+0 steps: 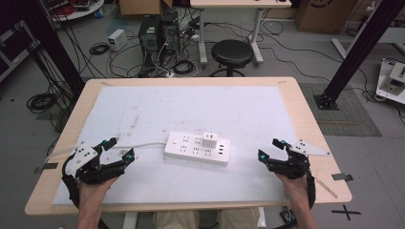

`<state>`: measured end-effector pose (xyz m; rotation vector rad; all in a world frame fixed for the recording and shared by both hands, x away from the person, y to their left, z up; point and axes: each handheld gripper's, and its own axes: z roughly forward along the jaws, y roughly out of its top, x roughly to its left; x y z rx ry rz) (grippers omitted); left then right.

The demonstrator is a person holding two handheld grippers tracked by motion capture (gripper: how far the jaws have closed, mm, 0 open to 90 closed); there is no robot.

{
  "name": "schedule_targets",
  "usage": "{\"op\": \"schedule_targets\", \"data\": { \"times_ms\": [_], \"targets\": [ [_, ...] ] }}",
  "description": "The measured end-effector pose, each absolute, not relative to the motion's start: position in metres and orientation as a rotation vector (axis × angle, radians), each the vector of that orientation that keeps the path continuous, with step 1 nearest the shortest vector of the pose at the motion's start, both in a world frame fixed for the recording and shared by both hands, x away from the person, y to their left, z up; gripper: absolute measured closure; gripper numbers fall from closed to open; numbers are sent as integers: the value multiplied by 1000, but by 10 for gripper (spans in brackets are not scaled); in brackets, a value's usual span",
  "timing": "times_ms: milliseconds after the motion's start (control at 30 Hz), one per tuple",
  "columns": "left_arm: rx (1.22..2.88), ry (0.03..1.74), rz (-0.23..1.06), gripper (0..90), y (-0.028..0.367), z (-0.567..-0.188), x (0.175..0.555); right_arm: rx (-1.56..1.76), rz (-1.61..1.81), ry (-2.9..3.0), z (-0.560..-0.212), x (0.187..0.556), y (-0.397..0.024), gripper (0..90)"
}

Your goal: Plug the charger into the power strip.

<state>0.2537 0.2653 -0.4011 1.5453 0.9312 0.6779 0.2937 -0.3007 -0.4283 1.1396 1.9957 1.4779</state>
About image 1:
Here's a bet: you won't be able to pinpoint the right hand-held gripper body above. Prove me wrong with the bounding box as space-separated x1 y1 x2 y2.
267 138 331 180

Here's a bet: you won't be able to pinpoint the person's left hand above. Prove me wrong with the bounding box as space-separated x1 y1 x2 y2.
76 176 119 206

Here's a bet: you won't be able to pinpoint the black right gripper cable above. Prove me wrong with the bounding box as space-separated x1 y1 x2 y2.
306 165 317 209

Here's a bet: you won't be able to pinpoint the black tape strip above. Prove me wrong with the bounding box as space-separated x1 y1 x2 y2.
330 173 354 183
33 162 59 175

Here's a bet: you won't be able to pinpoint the black tape cross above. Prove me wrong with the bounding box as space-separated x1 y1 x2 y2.
330 204 362 221

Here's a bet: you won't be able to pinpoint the black round stool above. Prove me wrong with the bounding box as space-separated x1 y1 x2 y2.
208 39 255 78

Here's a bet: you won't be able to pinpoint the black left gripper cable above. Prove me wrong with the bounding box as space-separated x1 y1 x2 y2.
61 156 81 210

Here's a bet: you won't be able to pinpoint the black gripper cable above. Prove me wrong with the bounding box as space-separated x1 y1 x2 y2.
306 165 317 209
61 156 81 210

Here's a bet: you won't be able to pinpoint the white power supply box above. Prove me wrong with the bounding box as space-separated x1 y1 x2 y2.
107 29 128 52

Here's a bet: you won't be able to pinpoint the black computer tower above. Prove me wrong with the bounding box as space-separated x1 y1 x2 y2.
160 10 181 55
138 14 161 65

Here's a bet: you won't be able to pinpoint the grey floor mat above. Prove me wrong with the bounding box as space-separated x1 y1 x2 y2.
299 82 383 138

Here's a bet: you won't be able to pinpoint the thin wooden stick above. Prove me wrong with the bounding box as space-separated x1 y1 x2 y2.
315 178 338 199

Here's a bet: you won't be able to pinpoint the black metal stand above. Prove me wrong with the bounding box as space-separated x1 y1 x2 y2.
12 0 86 96
313 0 405 111

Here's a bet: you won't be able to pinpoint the white-legged wooden desk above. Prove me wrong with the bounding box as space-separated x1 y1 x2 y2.
189 0 292 67

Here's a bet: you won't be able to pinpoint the white foam mat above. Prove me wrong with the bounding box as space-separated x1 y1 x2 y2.
52 85 318 206

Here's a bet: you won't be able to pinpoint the white power strip cable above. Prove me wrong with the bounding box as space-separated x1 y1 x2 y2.
44 141 167 164

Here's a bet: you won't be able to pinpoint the person's beige trouser legs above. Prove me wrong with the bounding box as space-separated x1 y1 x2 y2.
152 208 260 229

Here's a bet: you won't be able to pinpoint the white charger plug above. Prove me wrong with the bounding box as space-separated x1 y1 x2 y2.
202 132 219 150

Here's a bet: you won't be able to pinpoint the round white table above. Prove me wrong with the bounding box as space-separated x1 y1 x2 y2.
41 0 105 23

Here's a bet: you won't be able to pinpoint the person's right hand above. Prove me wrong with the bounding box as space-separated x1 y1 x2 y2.
274 172 311 208

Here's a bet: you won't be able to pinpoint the white power strip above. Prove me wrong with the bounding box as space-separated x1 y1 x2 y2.
163 131 231 167

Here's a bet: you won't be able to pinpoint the large cardboard box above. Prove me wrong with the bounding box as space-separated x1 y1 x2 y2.
294 0 359 35

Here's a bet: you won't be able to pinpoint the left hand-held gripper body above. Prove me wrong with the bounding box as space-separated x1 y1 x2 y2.
64 141 126 186

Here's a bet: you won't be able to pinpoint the white device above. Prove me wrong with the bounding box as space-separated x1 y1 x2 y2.
375 57 405 106

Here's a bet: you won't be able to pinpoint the coiled black cable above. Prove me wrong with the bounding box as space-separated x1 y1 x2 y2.
172 59 196 76
26 93 59 115
89 42 111 56

